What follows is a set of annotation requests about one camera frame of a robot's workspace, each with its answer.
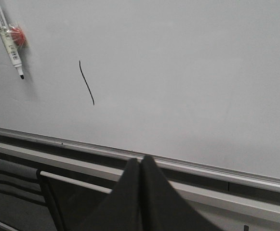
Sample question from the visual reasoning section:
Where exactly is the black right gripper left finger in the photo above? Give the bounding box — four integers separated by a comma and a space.
75, 158, 141, 231

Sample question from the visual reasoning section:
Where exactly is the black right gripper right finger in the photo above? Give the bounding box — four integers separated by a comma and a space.
140, 155, 221, 231

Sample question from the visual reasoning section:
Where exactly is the white black-tip whiteboard marker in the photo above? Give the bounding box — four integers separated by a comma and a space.
0, 5, 24, 79

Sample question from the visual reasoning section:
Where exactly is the dark panel with white rail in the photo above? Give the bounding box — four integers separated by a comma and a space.
36, 170, 115, 231

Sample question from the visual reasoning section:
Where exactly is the white metal workbench frame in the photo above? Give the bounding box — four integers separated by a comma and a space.
0, 143, 280, 224

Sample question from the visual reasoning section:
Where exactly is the white whiteboard with aluminium frame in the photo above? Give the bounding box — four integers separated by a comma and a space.
0, 0, 280, 179

